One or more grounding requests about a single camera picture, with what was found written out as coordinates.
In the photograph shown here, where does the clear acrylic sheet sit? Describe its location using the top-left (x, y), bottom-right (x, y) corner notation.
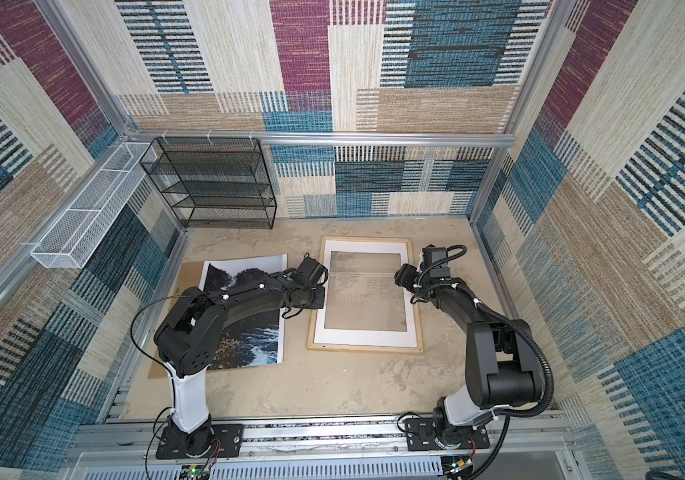
top-left (324, 251), bottom-right (407, 332)

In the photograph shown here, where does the black white landscape photo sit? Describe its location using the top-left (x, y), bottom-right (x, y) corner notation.
top-left (313, 239), bottom-right (418, 349)

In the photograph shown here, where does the light wooden picture frame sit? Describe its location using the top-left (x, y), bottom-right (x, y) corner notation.
top-left (306, 235), bottom-right (424, 355)

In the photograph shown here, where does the colour landscape photo underneath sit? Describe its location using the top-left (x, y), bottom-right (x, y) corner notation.
top-left (200, 254), bottom-right (288, 370)

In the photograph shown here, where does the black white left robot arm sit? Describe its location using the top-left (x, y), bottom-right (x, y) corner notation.
top-left (154, 272), bottom-right (326, 458)

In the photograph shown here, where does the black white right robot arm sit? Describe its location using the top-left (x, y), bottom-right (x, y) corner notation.
top-left (394, 264), bottom-right (555, 448)

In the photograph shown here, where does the brown hardboard backing panel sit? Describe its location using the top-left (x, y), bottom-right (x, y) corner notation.
top-left (148, 261), bottom-right (204, 379)

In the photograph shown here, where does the black wire mesh shelf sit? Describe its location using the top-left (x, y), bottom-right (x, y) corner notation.
top-left (140, 137), bottom-right (278, 229)

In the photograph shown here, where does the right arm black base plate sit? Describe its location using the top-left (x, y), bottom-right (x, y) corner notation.
top-left (396, 413), bottom-right (491, 451)

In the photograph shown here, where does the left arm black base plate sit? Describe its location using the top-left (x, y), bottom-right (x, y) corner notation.
top-left (154, 421), bottom-right (244, 460)

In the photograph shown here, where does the aluminium front rail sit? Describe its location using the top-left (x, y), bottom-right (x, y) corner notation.
top-left (58, 411), bottom-right (590, 479)

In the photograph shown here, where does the white wire mesh basket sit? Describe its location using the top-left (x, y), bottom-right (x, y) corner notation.
top-left (30, 142), bottom-right (150, 269)

